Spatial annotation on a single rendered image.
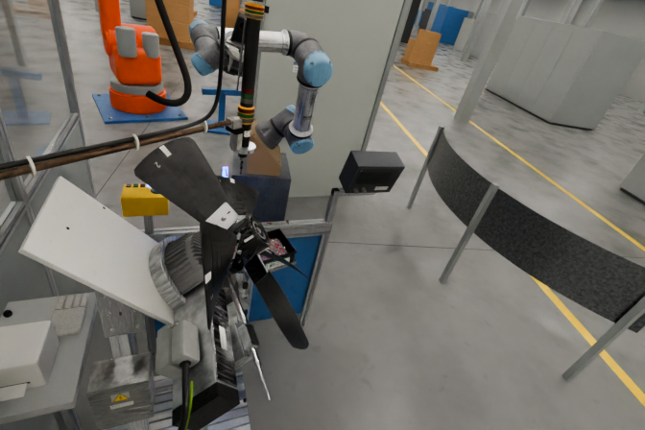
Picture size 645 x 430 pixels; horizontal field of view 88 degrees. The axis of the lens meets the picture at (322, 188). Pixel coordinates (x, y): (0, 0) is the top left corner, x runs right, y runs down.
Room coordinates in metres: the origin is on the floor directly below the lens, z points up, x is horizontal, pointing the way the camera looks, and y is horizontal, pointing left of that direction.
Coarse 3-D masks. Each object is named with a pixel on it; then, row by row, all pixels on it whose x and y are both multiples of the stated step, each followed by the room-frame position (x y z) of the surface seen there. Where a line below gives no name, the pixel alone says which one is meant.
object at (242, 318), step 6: (228, 276) 0.66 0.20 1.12; (228, 282) 0.65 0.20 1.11; (234, 288) 0.64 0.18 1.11; (234, 294) 0.62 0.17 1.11; (234, 300) 0.60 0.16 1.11; (240, 306) 0.59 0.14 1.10; (240, 312) 0.57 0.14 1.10; (240, 318) 0.56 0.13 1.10; (246, 318) 0.56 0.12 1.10; (240, 324) 0.54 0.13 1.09; (252, 348) 0.49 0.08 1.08; (252, 354) 0.48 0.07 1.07; (258, 360) 0.47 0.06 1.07; (258, 366) 0.46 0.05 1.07; (264, 384) 0.43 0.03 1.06
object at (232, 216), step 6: (216, 210) 0.75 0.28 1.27; (222, 210) 0.76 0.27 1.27; (228, 210) 0.78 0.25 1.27; (210, 216) 0.73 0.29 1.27; (216, 216) 0.74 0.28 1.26; (222, 216) 0.75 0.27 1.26; (228, 216) 0.76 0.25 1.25; (234, 216) 0.78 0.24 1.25; (210, 222) 0.72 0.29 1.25; (216, 222) 0.73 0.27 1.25; (222, 222) 0.74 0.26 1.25; (228, 222) 0.75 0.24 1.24
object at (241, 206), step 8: (216, 176) 1.04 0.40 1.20; (224, 184) 1.01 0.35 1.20; (232, 184) 1.03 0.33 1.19; (240, 184) 1.06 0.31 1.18; (232, 192) 0.98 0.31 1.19; (240, 192) 1.00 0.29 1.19; (248, 192) 1.02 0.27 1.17; (256, 192) 1.07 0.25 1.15; (232, 200) 0.93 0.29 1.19; (240, 200) 0.95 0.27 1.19; (248, 200) 0.97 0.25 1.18; (256, 200) 1.00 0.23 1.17; (232, 208) 0.89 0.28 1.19; (240, 208) 0.90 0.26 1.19; (248, 208) 0.91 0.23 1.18
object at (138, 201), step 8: (128, 192) 0.99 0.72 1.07; (136, 192) 1.00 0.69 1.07; (144, 192) 1.01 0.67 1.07; (152, 192) 1.02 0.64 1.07; (128, 200) 0.96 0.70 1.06; (136, 200) 0.97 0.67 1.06; (144, 200) 0.98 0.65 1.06; (152, 200) 0.99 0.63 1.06; (160, 200) 1.00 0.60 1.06; (168, 200) 1.04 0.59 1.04; (128, 208) 0.95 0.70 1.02; (136, 208) 0.97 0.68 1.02; (144, 208) 0.98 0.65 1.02; (152, 208) 0.99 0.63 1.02; (160, 208) 1.00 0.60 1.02; (168, 208) 1.02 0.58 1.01; (128, 216) 0.95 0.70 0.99
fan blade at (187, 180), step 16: (176, 144) 0.81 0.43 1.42; (192, 144) 0.86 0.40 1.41; (144, 160) 0.71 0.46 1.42; (160, 160) 0.74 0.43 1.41; (176, 160) 0.77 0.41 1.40; (192, 160) 0.81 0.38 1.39; (144, 176) 0.68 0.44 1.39; (160, 176) 0.71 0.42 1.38; (176, 176) 0.74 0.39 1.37; (192, 176) 0.77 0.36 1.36; (208, 176) 0.81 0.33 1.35; (160, 192) 0.68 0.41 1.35; (176, 192) 0.71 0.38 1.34; (192, 192) 0.74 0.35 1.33; (208, 192) 0.77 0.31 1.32; (224, 192) 0.80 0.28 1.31; (192, 208) 0.71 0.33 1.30; (208, 208) 0.74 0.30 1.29
